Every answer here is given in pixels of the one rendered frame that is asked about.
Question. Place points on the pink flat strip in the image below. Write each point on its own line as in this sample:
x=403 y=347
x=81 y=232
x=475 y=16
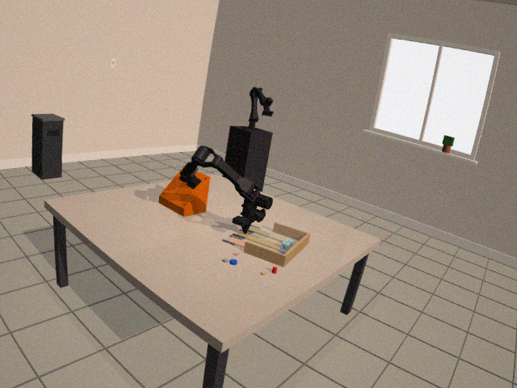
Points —
x=236 y=241

